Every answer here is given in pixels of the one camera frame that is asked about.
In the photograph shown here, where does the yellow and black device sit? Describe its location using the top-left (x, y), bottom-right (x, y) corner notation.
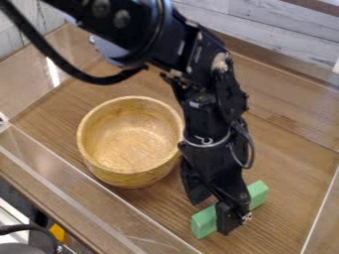
top-left (28, 230), bottom-right (92, 254)

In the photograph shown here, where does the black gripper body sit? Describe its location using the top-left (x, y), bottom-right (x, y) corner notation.
top-left (176, 132), bottom-right (255, 226)

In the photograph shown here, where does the brown wooden bowl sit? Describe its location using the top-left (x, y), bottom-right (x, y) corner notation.
top-left (77, 96), bottom-right (183, 189)

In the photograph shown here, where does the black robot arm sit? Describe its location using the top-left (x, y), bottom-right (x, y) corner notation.
top-left (42, 0), bottom-right (255, 235)

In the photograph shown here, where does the green rectangular block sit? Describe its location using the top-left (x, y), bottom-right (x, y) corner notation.
top-left (191, 181), bottom-right (268, 239)

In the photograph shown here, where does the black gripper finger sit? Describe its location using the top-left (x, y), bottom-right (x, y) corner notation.
top-left (216, 201), bottom-right (245, 235)
top-left (180, 159), bottom-right (213, 205)

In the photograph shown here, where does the black cable at corner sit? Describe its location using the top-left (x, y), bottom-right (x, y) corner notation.
top-left (0, 223), bottom-right (58, 254)

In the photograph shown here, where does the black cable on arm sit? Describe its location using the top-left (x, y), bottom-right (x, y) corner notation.
top-left (0, 0), bottom-right (256, 171)

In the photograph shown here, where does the clear acrylic front wall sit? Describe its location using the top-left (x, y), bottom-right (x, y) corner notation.
top-left (0, 124), bottom-right (203, 254)

